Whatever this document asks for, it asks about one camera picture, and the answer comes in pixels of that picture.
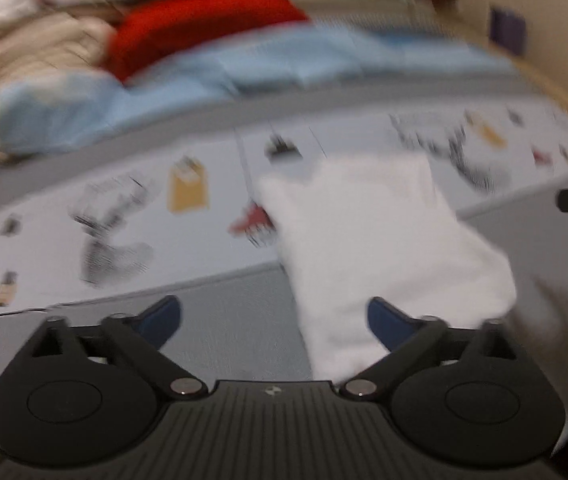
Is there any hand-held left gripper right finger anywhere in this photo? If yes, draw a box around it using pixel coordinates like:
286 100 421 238
339 296 532 398

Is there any white shirt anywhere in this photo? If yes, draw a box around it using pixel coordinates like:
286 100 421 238
255 154 518 382

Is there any cream folded blanket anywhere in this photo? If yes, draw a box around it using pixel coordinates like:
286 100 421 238
0 11 116 128

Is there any deer printed bed sheet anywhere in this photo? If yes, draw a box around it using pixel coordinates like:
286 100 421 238
0 95 568 319

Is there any red blanket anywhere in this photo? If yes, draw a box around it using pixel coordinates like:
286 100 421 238
105 0 311 82

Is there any light blue sheet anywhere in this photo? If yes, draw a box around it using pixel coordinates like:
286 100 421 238
0 25 520 157

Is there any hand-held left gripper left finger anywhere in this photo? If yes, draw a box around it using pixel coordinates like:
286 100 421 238
26 295 209 401

